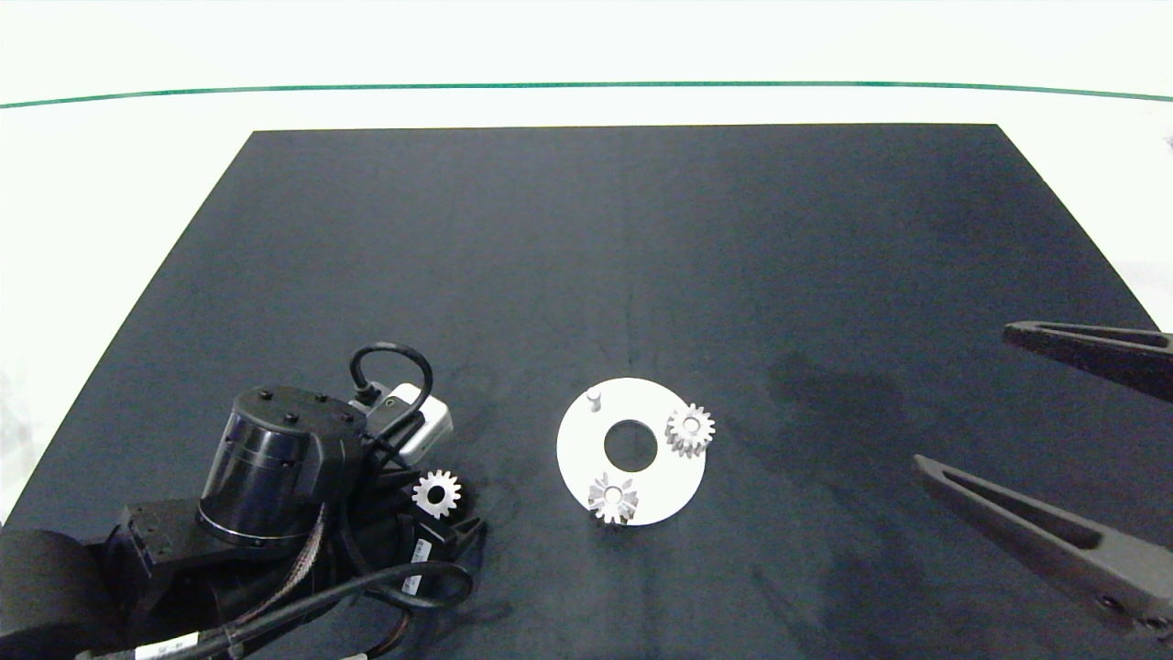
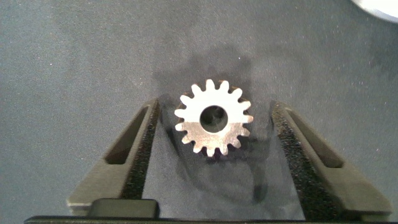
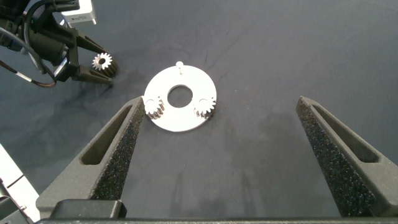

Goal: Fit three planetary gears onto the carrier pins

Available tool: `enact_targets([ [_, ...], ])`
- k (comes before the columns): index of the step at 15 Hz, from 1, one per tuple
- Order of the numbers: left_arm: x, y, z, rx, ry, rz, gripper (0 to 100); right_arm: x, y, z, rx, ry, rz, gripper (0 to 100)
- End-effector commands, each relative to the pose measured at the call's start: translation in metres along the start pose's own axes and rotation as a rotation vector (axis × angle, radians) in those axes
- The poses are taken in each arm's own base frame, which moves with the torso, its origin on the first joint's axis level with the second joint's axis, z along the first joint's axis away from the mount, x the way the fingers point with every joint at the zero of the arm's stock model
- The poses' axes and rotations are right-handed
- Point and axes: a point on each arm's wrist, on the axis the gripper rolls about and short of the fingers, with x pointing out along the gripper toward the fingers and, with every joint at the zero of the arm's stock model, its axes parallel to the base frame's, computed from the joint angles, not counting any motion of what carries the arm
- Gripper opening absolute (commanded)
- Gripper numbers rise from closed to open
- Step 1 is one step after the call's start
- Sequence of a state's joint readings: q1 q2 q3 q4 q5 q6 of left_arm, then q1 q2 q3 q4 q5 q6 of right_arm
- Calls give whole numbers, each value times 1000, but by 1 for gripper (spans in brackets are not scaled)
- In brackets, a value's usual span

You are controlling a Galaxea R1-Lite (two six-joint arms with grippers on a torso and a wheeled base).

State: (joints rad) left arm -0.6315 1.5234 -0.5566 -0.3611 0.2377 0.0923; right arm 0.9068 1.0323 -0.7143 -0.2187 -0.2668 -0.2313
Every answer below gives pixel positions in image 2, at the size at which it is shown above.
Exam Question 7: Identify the small steel spur gear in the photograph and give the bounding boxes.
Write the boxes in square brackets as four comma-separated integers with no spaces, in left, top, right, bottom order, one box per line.
[174,78,254,158]

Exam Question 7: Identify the round white plate with pins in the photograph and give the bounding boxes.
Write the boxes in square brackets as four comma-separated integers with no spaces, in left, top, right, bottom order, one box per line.
[350,0,398,25]

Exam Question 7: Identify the dark mat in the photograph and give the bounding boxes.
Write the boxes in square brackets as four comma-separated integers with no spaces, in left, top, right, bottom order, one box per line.
[0,0,398,224]

